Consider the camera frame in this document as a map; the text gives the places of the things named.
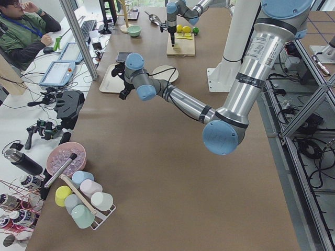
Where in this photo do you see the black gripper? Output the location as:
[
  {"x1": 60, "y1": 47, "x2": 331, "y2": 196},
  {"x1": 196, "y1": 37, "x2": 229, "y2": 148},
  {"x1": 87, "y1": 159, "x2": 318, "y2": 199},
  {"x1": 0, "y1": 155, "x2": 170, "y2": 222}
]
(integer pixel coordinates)
[
  {"x1": 160, "y1": 20, "x2": 176, "y2": 47},
  {"x1": 111, "y1": 62, "x2": 131, "y2": 99}
]

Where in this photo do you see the white round plate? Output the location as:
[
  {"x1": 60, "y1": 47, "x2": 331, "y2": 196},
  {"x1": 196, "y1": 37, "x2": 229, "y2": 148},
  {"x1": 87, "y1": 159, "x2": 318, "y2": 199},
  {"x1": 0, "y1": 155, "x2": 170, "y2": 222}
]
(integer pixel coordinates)
[{"x1": 152, "y1": 65, "x2": 179, "y2": 83}]

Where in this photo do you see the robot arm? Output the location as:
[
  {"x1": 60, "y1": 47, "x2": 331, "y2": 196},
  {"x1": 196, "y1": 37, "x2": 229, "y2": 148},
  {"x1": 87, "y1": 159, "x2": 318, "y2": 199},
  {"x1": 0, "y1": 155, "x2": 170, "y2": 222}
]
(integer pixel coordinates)
[
  {"x1": 111, "y1": 1, "x2": 311, "y2": 155},
  {"x1": 160, "y1": 0, "x2": 213, "y2": 47}
]

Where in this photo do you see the cream rabbit tray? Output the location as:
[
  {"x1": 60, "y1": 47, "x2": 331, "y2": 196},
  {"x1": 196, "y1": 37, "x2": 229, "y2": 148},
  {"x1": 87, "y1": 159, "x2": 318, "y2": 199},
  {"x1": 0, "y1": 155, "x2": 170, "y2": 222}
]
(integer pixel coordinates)
[{"x1": 99, "y1": 64, "x2": 125, "y2": 94}]

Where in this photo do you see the yellow lemon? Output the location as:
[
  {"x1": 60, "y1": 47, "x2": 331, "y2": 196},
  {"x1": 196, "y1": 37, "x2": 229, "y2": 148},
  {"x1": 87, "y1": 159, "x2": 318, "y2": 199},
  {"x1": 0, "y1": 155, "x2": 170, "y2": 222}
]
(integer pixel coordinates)
[
  {"x1": 182, "y1": 26, "x2": 192, "y2": 33},
  {"x1": 176, "y1": 24, "x2": 183, "y2": 33}
]

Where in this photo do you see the wooden cutting board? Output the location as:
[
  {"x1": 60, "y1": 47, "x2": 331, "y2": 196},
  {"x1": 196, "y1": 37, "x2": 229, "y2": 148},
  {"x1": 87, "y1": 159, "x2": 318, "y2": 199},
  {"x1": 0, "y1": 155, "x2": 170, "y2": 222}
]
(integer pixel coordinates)
[{"x1": 166, "y1": 33, "x2": 195, "y2": 56}]

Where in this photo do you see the steel scoop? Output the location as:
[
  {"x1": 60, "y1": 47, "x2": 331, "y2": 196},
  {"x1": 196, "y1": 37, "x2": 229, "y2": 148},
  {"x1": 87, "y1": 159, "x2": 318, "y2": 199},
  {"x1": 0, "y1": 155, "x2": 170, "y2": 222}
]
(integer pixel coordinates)
[{"x1": 144, "y1": 10, "x2": 161, "y2": 26}]

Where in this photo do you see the mint green bowl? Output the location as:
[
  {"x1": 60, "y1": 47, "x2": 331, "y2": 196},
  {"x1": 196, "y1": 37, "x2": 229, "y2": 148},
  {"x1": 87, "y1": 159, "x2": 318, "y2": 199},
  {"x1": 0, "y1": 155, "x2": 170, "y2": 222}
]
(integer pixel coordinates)
[{"x1": 127, "y1": 25, "x2": 142, "y2": 37}]

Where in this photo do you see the grey folded cloth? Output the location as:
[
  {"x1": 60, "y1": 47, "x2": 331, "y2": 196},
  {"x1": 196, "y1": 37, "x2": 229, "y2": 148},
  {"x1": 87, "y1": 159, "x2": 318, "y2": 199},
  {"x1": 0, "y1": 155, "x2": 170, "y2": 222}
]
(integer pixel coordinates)
[{"x1": 116, "y1": 52, "x2": 131, "y2": 63}]

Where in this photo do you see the wooden cup tree stand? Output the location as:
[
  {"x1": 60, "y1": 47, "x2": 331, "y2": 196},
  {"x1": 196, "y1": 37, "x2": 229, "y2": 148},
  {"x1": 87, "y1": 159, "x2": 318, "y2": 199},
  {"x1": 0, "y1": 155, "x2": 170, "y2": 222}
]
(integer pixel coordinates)
[{"x1": 117, "y1": 0, "x2": 132, "y2": 33}]

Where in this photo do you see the black perforated plate stack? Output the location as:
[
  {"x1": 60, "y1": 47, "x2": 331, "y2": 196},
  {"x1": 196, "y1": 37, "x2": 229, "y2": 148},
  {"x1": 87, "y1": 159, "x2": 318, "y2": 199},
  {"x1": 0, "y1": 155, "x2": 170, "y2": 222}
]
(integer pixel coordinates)
[{"x1": 54, "y1": 90, "x2": 85, "y2": 130}]

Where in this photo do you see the blue teach pendant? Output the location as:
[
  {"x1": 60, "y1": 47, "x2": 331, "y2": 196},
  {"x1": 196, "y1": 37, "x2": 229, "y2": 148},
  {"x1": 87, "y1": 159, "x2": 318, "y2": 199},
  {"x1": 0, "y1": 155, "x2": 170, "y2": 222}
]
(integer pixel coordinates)
[
  {"x1": 39, "y1": 61, "x2": 76, "y2": 87},
  {"x1": 58, "y1": 42, "x2": 83, "y2": 64}
]

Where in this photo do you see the black keyboard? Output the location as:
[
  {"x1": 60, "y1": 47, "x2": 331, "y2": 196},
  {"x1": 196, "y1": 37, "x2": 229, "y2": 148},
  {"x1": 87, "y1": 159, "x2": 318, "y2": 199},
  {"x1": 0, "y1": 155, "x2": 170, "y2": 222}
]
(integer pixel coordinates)
[{"x1": 81, "y1": 20, "x2": 97, "y2": 43}]

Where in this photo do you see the steel rod black tip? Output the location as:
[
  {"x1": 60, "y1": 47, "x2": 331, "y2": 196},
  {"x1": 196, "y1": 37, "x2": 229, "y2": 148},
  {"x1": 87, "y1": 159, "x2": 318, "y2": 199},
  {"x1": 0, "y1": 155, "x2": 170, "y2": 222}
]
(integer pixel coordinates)
[{"x1": 44, "y1": 153, "x2": 77, "y2": 189}]

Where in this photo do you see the pink bowl with ice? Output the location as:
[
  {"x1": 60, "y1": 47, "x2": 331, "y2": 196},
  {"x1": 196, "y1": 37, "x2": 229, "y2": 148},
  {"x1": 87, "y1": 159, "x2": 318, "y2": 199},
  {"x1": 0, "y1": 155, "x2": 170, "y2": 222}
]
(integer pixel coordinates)
[{"x1": 46, "y1": 142, "x2": 87, "y2": 177}]

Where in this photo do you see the blue plastic cup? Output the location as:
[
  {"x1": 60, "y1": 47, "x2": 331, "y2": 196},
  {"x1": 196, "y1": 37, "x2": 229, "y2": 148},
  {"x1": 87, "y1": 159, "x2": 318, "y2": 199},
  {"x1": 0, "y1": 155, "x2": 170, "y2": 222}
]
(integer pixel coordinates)
[{"x1": 72, "y1": 170, "x2": 94, "y2": 186}]

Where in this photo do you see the pink plastic cup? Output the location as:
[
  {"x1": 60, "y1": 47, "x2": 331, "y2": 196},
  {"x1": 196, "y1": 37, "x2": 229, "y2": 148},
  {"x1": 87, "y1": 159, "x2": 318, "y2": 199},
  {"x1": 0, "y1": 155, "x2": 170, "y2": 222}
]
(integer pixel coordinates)
[{"x1": 80, "y1": 179, "x2": 103, "y2": 198}]

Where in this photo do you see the white plastic cup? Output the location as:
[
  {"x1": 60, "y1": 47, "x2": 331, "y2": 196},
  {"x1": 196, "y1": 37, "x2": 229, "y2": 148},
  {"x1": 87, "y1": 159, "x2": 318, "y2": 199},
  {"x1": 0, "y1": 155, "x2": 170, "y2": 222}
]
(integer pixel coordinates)
[{"x1": 91, "y1": 192, "x2": 114, "y2": 211}]

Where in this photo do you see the yellow plastic cup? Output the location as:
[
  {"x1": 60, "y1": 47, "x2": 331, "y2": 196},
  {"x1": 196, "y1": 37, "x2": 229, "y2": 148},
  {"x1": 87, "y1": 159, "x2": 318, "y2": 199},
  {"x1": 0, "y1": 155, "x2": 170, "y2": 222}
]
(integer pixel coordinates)
[{"x1": 54, "y1": 186, "x2": 72, "y2": 207}]

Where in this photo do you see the grey plastic cup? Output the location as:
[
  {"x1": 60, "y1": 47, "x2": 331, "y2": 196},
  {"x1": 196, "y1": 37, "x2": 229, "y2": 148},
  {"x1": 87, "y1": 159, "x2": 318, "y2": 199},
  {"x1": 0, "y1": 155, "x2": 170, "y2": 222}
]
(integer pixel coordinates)
[{"x1": 64, "y1": 193, "x2": 82, "y2": 215}]

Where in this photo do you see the person in green shirt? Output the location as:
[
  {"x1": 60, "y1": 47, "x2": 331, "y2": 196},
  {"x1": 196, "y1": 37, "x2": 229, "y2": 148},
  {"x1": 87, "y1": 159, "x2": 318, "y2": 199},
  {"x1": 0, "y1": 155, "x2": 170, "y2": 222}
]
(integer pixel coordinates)
[{"x1": 1, "y1": 1, "x2": 61, "y2": 71}]

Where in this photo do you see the black thermos bottle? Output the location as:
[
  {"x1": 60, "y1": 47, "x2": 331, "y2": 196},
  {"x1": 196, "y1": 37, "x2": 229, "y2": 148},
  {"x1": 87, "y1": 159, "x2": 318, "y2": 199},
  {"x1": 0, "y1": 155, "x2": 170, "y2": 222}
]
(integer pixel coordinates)
[{"x1": 4, "y1": 148, "x2": 43, "y2": 176}]

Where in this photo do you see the mint plastic cup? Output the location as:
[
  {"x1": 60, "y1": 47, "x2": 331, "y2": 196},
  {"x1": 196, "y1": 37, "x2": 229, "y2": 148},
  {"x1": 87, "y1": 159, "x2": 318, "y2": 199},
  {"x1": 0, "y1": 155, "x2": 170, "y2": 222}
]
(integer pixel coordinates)
[{"x1": 71, "y1": 204, "x2": 95, "y2": 229}]

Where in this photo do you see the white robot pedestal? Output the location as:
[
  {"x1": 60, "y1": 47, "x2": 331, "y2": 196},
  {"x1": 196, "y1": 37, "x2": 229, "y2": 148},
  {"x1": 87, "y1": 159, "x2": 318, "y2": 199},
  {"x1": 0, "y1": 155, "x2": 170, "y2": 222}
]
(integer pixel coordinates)
[{"x1": 207, "y1": 1, "x2": 261, "y2": 93}]

